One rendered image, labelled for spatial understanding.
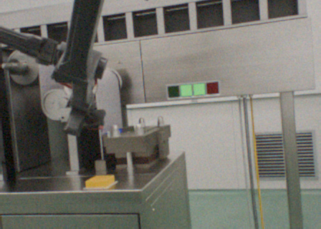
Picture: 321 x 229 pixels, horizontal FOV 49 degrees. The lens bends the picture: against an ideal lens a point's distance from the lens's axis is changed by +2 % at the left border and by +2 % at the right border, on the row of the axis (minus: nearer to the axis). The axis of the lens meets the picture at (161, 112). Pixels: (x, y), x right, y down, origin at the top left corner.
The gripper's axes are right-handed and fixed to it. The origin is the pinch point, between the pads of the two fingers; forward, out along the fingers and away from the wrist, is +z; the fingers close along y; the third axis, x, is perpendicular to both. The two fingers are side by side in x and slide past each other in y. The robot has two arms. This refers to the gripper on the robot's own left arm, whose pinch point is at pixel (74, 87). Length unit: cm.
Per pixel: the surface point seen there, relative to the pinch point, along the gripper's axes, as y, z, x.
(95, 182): 19.6, 0.7, -37.2
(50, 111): -12.8, 10.3, -4.7
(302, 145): 127, 237, 128
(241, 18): 60, 10, 53
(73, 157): 0.4, 17.3, -21.1
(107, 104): 8.2, 14.8, 3.6
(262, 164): 90, 254, 111
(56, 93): -10.0, 5.4, 0.9
